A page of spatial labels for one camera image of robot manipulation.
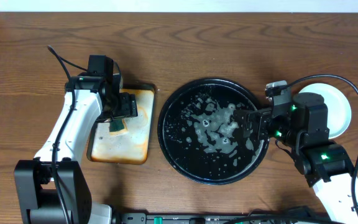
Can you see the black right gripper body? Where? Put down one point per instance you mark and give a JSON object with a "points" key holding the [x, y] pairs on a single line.
{"points": [[250, 123]]}

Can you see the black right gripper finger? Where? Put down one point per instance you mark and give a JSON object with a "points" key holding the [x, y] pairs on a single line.
{"points": [[245, 116], [242, 130]]}

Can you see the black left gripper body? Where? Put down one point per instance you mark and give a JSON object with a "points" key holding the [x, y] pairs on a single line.
{"points": [[127, 106]]}

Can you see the green yellow scrub sponge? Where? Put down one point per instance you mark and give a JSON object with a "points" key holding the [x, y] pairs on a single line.
{"points": [[117, 125]]}

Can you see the light blue plate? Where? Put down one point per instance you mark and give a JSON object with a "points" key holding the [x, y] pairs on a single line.
{"points": [[339, 109]]}

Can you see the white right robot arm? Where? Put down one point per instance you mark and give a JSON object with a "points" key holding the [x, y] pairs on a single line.
{"points": [[302, 125]]}

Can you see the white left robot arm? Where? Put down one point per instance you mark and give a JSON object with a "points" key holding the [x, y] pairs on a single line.
{"points": [[51, 187]]}

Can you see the round black tray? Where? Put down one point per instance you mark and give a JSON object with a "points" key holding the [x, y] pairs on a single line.
{"points": [[195, 132]]}

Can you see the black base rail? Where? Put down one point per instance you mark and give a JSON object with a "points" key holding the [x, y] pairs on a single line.
{"points": [[142, 218]]}

